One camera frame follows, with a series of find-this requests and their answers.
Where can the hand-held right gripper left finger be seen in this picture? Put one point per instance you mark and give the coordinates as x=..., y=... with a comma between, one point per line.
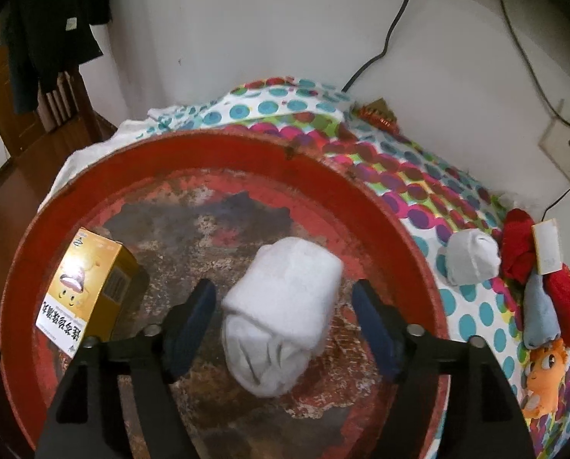
x=194, y=330

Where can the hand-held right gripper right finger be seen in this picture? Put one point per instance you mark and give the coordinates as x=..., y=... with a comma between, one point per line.
x=373, y=330

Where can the large white sock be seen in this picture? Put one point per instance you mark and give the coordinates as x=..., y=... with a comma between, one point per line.
x=285, y=296

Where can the small white sock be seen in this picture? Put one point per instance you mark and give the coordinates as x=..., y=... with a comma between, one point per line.
x=471, y=258

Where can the light blue sock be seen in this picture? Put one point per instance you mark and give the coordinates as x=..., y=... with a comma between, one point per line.
x=541, y=315

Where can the orange plush toy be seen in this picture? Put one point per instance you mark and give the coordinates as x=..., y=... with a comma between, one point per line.
x=545, y=368

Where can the red round tray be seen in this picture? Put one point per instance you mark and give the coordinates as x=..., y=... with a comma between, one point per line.
x=266, y=162

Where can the red sock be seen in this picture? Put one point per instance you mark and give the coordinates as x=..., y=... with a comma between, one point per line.
x=517, y=244
x=569, y=306

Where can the yellow cardboard box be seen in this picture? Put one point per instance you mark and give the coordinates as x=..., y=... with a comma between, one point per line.
x=84, y=291

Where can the polka dot cloth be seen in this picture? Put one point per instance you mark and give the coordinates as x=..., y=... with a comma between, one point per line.
x=409, y=172

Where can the white card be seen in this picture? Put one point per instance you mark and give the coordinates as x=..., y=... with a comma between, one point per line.
x=548, y=248

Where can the red gold ornament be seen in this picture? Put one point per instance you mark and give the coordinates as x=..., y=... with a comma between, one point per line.
x=378, y=112

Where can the wooden chair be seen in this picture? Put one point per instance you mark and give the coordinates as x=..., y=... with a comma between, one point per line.
x=82, y=110

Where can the dark hanging clothes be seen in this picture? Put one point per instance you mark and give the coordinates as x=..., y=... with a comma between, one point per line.
x=50, y=19

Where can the white wall socket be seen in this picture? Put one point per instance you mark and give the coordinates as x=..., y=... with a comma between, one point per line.
x=564, y=146

